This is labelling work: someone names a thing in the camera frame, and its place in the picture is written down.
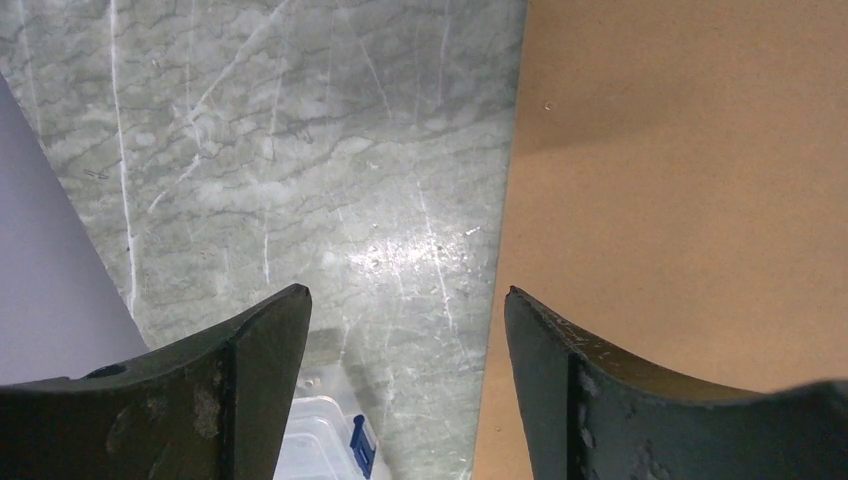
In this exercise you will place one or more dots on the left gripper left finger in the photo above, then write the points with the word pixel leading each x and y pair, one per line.
pixel 213 405

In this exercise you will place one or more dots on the brown backing board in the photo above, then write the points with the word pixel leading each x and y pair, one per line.
pixel 678 187

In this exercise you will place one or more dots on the clear plastic screw box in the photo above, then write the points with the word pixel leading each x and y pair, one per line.
pixel 328 435

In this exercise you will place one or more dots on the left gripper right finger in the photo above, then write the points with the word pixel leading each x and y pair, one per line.
pixel 592 410

